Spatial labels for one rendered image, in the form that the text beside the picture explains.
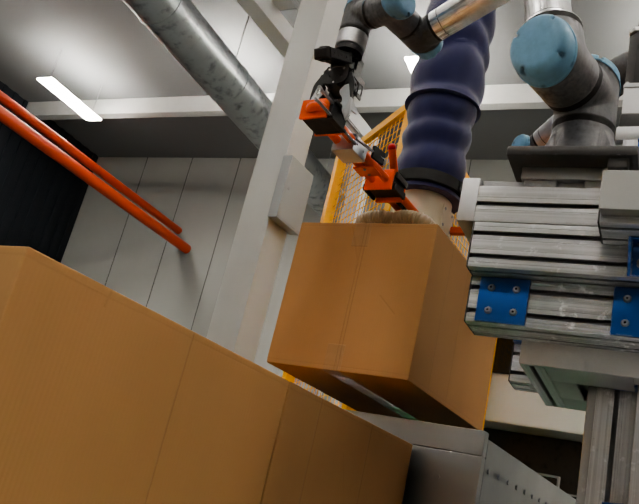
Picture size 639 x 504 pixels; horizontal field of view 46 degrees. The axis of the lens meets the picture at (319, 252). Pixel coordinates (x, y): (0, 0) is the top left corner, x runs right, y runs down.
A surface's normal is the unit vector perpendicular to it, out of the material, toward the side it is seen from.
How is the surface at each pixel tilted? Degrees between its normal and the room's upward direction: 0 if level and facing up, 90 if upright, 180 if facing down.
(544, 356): 90
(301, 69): 90
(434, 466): 90
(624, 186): 90
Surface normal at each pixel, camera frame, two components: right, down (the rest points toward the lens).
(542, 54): -0.67, -0.27
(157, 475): 0.86, 0.03
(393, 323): -0.46, -0.40
